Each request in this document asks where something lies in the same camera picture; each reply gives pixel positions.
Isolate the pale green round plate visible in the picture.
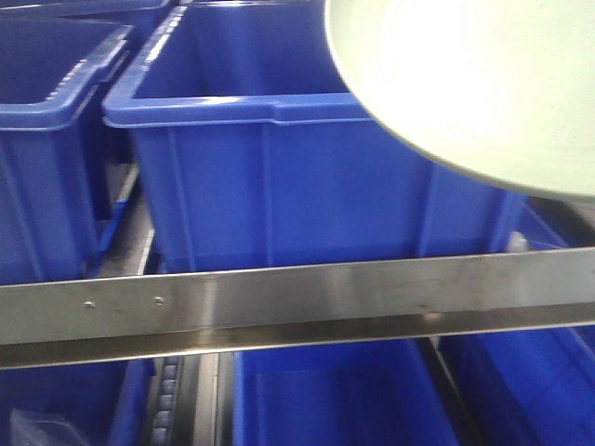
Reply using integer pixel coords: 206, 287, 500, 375
324, 1, 594, 202

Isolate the stainless steel shelf rack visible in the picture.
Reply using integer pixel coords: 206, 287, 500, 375
0, 162, 595, 446

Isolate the blue plastic bin upper middle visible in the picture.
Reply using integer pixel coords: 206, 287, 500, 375
103, 1, 525, 272

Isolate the blue plastic bin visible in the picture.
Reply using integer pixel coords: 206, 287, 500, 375
1, 1, 172, 284
439, 203, 595, 446
232, 340, 458, 445
103, 1, 525, 272
1, 360, 155, 445

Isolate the blue plastic bin lower middle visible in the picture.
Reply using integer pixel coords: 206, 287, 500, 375
232, 340, 458, 445

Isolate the roller track strip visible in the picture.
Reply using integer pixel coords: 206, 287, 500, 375
149, 357, 183, 446

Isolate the blue plastic bin lower left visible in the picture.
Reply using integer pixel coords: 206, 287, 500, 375
1, 360, 155, 445

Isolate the blue plastic bin lower right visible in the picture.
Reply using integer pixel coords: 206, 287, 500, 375
439, 203, 595, 446

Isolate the blue plastic bin upper left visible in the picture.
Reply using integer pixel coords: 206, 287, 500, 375
1, 1, 172, 284

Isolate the clear plastic bag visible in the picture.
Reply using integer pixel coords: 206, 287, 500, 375
8, 409, 104, 446

